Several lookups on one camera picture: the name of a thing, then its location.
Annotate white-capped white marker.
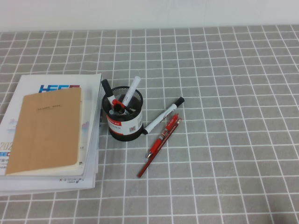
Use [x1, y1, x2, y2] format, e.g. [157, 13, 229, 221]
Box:
[121, 76, 142, 107]

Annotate short black-capped white marker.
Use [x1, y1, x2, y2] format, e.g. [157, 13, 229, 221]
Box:
[100, 79, 115, 112]

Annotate brown kraft notebook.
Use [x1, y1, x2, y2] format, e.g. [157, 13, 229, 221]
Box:
[5, 86, 83, 176]

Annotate white magazine blue letters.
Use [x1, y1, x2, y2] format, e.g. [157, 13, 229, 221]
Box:
[0, 73, 103, 177]

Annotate black mesh pen holder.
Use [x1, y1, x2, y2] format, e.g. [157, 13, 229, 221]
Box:
[101, 86, 144, 142]

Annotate grey checked tablecloth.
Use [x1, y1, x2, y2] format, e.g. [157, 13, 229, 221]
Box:
[0, 25, 299, 224]

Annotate red and black pen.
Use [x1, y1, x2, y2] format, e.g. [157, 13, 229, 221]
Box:
[111, 98, 128, 114]

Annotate red gel pen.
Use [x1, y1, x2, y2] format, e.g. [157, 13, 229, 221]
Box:
[146, 113, 179, 159]

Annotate red pencil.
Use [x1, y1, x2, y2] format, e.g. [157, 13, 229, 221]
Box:
[136, 118, 183, 179]

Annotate thin white book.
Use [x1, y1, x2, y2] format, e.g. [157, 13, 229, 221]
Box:
[0, 177, 97, 197]

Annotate long black-capped white marker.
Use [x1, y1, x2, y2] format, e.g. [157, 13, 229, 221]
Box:
[143, 97, 185, 135]

